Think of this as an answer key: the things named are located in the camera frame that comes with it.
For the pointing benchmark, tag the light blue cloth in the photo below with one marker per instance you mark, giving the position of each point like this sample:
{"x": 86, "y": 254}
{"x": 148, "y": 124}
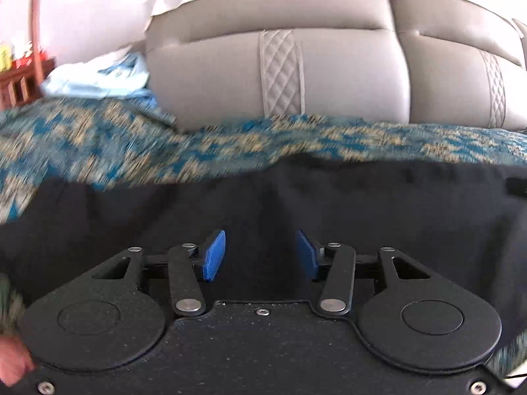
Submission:
{"x": 103, "y": 82}

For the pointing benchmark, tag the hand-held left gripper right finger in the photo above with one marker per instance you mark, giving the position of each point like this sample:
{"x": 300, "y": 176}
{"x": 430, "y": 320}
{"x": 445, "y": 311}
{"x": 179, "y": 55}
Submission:
{"x": 308, "y": 257}

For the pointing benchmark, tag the beige leather headboard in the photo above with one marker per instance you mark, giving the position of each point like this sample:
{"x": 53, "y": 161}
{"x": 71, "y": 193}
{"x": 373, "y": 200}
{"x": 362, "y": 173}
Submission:
{"x": 206, "y": 74}

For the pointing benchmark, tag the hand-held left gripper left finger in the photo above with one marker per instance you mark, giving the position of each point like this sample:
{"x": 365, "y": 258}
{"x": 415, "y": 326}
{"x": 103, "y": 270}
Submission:
{"x": 212, "y": 257}

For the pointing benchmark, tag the wooden furniture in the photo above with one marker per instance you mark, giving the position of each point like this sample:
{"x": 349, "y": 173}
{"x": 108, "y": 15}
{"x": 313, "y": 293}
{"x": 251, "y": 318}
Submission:
{"x": 20, "y": 82}

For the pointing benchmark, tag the teal patterned blanket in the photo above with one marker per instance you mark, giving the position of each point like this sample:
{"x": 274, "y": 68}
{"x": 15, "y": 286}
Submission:
{"x": 123, "y": 140}

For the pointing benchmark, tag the black pants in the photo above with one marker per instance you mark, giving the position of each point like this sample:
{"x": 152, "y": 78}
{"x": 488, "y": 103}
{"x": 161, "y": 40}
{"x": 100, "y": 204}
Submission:
{"x": 263, "y": 197}

